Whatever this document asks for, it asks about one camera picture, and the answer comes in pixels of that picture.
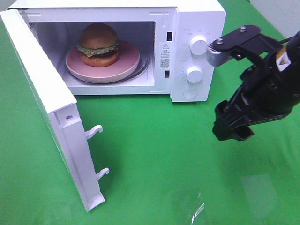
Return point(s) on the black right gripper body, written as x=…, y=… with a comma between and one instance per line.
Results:
x=275, y=91

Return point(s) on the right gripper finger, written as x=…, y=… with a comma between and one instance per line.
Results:
x=249, y=74
x=231, y=122

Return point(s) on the round door release button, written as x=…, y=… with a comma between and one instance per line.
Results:
x=190, y=93

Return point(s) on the pink plate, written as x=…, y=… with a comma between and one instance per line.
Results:
x=126, y=50

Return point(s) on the burger with lettuce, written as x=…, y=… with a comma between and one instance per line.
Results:
x=98, y=45

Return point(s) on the white microwave door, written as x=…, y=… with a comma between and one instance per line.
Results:
x=58, y=106

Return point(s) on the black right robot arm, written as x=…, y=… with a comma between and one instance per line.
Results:
x=294, y=54

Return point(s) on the lower white microwave knob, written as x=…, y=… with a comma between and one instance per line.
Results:
x=194, y=74

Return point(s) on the white microwave knob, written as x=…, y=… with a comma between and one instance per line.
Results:
x=198, y=45
x=194, y=74

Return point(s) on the upper white microwave knob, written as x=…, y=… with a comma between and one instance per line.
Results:
x=198, y=45

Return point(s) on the clear tape patch right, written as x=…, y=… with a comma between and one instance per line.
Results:
x=261, y=194

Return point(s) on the clear tape patch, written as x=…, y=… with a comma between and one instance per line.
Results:
x=261, y=194
x=189, y=207

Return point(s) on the clear tape patch centre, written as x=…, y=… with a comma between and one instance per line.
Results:
x=189, y=207

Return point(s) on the glass microwave turntable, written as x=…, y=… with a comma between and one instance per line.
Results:
x=121, y=71

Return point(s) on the white microwave oven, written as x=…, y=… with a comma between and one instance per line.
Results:
x=161, y=44

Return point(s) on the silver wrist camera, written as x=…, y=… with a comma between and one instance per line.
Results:
x=245, y=42

